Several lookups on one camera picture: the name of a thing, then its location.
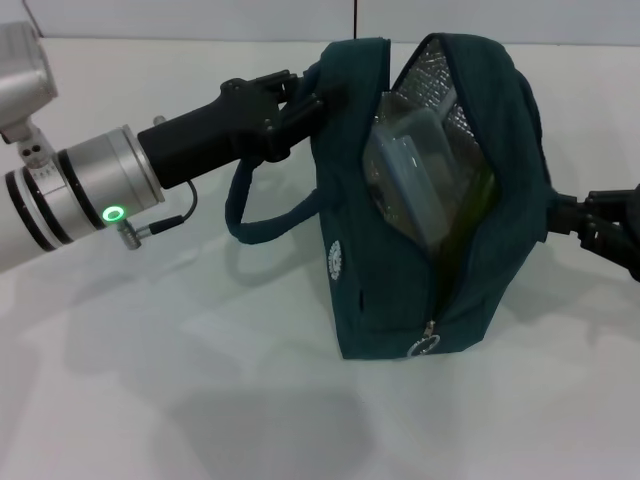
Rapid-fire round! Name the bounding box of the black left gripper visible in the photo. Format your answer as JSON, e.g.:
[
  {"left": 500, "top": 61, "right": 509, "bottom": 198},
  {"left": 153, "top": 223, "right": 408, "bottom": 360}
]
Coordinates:
[{"left": 137, "top": 69, "right": 351, "bottom": 190}]

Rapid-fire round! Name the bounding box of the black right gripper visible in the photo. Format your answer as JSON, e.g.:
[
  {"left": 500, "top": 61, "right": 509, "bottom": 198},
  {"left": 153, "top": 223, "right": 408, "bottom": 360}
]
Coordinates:
[{"left": 549, "top": 182, "right": 640, "bottom": 284}]

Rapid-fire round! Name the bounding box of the dark teal fabric bag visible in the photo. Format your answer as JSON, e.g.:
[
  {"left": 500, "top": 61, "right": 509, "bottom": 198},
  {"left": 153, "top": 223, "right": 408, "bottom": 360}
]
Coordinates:
[{"left": 224, "top": 32, "right": 556, "bottom": 360}]

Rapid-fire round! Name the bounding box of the green cucumber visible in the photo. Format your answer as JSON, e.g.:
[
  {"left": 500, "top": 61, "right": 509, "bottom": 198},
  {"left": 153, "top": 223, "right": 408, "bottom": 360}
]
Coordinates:
[{"left": 434, "top": 164, "right": 501, "bottom": 301}]

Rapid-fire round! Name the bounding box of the clear container with blue lid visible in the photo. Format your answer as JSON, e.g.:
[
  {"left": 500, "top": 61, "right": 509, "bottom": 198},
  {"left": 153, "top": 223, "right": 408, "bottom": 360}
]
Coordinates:
[{"left": 362, "top": 92, "right": 496, "bottom": 249}]

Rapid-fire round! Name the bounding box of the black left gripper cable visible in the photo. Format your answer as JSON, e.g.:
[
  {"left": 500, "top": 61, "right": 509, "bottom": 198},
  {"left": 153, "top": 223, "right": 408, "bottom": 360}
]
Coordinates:
[{"left": 117, "top": 179, "right": 200, "bottom": 241}]

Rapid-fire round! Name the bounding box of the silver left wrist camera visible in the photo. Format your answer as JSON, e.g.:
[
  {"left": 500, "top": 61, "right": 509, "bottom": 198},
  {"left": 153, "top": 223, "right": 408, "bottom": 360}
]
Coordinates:
[{"left": 0, "top": 22, "right": 59, "bottom": 167}]

